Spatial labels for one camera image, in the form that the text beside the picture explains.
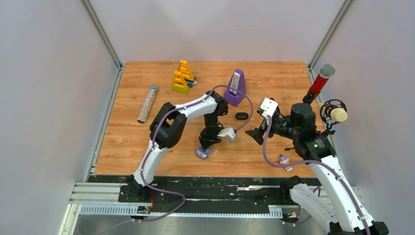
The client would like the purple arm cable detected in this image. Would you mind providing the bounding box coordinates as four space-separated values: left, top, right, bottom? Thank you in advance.
262 115 372 235
129 85 254 224

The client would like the black earbud charging case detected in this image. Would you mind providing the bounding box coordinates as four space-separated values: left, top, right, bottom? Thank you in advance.
235 112 249 120

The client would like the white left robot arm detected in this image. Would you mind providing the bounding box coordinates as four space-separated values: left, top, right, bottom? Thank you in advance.
127 91 236 202

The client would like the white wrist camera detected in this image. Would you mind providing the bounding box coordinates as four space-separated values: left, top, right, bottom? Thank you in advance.
217 127 236 142
257 97 278 118

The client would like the small toy figure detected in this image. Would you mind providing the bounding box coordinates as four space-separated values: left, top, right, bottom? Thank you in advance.
278 154 293 172

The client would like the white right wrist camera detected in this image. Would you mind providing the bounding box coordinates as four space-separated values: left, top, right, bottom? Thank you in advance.
257 97 278 118

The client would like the purple-grey earbud charging case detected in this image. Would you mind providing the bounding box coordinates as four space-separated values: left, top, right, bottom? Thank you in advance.
195 146 211 159

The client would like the silver glitter microphone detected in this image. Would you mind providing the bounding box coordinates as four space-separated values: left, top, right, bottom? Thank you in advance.
137 84 159 123

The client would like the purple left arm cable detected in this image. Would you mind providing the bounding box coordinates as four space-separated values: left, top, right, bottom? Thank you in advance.
129 85 254 224

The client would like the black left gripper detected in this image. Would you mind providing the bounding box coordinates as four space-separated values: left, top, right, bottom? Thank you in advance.
199 114 227 153

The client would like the purple metronome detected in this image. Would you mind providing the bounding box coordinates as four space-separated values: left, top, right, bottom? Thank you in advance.
224 69 246 107

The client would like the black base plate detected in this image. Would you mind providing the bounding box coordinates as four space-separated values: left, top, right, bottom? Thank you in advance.
87 175 300 214

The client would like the beige microphone in shock mount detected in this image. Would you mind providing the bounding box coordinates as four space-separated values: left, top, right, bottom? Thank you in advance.
317 99 348 136

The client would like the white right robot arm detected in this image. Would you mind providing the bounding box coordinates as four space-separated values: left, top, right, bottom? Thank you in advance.
246 98 389 235

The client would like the yellow toy block tower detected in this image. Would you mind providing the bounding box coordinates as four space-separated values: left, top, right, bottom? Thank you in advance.
171 71 189 94

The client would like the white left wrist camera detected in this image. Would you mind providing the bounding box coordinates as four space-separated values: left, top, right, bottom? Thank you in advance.
217 127 236 142

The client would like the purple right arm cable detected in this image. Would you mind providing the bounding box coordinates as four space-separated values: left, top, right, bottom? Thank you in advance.
262 115 372 235

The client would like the red microphone on stand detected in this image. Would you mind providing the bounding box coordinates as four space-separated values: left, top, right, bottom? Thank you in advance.
302 64 335 104

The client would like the yellow toy block on car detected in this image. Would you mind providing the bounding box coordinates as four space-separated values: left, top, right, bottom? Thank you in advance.
178 60 197 88

